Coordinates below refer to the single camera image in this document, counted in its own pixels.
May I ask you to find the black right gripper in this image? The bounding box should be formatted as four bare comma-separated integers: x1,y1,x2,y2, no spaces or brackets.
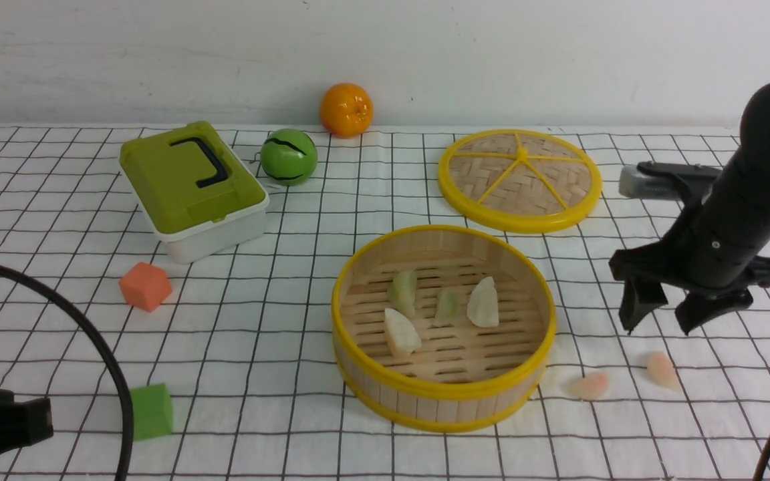
609,150,770,335

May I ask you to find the pink dumpling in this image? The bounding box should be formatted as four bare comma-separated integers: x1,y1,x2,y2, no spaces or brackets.
646,352,682,393
567,371,610,402

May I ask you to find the white dumpling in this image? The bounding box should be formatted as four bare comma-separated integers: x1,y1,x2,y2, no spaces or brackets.
383,307,422,358
467,277,500,328

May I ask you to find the pale green dumpling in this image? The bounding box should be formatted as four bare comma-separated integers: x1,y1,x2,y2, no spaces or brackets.
432,287,461,327
388,270,418,319

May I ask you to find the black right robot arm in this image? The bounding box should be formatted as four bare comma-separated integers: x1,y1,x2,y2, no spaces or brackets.
609,84,770,333

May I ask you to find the woven bamboo steamer lid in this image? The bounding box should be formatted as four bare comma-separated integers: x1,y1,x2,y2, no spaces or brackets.
437,129,602,234

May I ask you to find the bamboo steamer tray yellow rim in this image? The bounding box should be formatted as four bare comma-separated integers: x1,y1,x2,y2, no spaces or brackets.
331,225,557,433

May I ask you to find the green foam cube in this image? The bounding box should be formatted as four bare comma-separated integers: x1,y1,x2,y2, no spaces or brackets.
130,383,174,442

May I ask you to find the orange foam cube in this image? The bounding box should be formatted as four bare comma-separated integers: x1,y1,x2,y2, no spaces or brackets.
118,262,173,313

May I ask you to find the white black grid tablecloth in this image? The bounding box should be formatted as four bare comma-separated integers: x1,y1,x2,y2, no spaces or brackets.
0,125,770,480

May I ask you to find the green lid white box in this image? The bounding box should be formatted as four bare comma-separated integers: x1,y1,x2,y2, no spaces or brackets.
118,121,269,265

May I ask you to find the toy orange fruit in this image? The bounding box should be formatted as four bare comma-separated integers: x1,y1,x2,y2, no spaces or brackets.
319,83,375,139

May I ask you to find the green toy ball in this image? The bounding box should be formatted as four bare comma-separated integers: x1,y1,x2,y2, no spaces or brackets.
260,128,318,186

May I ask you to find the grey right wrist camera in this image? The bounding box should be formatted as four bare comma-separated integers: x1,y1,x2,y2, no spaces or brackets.
618,162,722,203

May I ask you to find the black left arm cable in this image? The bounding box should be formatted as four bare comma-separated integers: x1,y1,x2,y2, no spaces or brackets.
0,258,135,481

